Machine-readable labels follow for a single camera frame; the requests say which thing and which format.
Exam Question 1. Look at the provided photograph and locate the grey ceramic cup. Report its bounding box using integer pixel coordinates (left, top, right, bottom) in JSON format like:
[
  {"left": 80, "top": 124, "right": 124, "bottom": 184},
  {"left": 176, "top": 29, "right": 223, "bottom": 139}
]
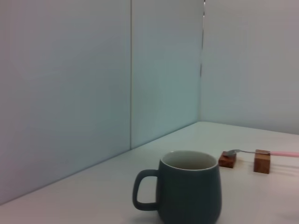
[{"left": 133, "top": 150, "right": 222, "bottom": 224}]

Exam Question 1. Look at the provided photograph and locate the pink handled metal spoon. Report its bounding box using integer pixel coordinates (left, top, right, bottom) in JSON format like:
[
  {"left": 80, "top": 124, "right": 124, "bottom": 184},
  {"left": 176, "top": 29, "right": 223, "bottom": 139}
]
[{"left": 225, "top": 149, "right": 299, "bottom": 157}]

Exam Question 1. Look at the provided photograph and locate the dark brown wooden block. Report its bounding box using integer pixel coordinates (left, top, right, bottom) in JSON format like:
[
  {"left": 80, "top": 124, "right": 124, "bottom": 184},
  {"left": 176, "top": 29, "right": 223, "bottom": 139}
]
[{"left": 218, "top": 151, "right": 237, "bottom": 168}]

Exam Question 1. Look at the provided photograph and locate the light brown wooden block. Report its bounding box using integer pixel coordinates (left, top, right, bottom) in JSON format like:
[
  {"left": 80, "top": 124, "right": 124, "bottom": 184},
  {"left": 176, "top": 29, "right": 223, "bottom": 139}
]
[{"left": 253, "top": 149, "right": 271, "bottom": 175}]

